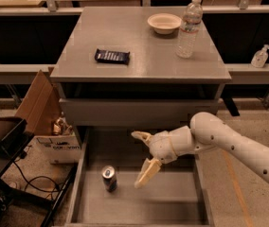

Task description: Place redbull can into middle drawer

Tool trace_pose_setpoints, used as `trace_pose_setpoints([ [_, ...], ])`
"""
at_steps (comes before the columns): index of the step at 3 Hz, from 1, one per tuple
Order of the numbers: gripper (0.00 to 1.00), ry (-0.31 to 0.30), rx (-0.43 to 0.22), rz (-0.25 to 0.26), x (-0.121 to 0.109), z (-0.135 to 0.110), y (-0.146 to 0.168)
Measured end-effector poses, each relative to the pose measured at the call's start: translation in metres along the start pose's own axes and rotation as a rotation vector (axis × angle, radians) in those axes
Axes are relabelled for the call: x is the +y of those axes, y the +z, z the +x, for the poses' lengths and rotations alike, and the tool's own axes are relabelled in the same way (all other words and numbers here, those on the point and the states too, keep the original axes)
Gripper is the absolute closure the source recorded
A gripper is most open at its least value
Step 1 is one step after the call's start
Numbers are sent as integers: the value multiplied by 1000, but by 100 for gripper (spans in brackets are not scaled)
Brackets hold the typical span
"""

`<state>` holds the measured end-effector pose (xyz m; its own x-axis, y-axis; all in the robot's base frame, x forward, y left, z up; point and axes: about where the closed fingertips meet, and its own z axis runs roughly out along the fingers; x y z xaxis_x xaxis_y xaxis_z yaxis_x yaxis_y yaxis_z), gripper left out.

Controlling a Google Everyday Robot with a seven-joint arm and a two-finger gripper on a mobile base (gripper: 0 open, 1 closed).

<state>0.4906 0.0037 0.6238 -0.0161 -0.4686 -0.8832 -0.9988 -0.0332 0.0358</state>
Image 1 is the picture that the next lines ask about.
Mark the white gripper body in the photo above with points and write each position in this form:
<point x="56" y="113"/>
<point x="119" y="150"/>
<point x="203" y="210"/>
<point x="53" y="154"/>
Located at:
<point x="160" y="147"/>

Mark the clear plastic water bottle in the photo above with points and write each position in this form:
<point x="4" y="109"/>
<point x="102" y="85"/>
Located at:
<point x="189" y="28"/>

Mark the dark blue snack bar wrapper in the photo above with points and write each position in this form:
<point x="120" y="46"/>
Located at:
<point x="115" y="57"/>

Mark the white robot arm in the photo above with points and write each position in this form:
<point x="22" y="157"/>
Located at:
<point x="205" y="131"/>

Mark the grey drawer cabinet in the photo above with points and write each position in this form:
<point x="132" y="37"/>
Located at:
<point x="156" y="90"/>

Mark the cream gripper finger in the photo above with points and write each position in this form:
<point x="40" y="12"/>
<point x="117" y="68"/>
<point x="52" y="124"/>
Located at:
<point x="145" y="137"/>
<point x="148" y="170"/>

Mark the brown cardboard box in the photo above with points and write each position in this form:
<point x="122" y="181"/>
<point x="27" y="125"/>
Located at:
<point x="40" y="107"/>

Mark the black cart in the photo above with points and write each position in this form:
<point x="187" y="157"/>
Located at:
<point x="13" y="139"/>

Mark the white paper bowl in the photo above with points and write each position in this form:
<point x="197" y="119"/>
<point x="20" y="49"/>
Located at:
<point x="164" y="23"/>

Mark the left sanitizer bottle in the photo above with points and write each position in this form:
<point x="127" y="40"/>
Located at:
<point x="260" y="57"/>

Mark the open grey middle drawer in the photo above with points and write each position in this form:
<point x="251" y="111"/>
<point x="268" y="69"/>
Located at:
<point x="174" y="197"/>

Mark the red bull can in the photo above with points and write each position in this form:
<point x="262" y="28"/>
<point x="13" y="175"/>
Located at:
<point x="109" y="177"/>

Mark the white printed box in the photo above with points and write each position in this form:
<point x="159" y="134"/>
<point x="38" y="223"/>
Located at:
<point x="59" y="149"/>

